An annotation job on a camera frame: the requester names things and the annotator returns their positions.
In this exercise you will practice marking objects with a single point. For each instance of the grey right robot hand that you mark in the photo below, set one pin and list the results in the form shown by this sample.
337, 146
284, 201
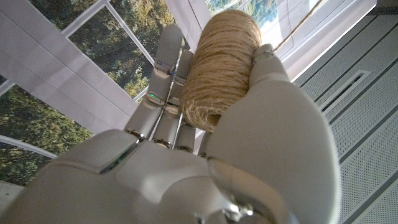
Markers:
273, 140

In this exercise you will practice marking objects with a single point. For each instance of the jute twine spool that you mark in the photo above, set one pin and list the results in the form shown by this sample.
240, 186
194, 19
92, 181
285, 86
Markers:
220, 68

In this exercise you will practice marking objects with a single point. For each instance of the jute thread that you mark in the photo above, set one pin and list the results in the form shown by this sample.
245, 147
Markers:
298, 26

